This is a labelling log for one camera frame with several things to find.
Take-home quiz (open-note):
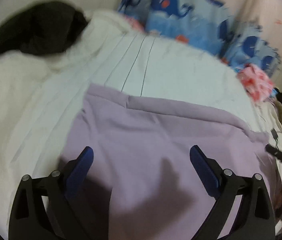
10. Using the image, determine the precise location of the lilac and purple jacket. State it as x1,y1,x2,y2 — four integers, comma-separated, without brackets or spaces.
43,83,282,240

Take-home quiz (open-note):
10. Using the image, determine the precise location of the white striped bed sheet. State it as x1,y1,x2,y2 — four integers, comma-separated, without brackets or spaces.
0,11,268,239

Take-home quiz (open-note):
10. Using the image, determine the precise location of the pink checkered cloth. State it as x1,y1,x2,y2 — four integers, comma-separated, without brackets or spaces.
237,63,274,102

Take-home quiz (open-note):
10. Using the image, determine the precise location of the black garment on bed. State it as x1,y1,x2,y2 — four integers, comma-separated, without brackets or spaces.
0,0,89,56

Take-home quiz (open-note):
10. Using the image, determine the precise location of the pink cloth under quilt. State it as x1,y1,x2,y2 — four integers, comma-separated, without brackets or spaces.
125,16,145,33

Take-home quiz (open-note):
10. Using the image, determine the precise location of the blue whale print quilt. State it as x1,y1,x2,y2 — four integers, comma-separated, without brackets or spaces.
118,0,281,76

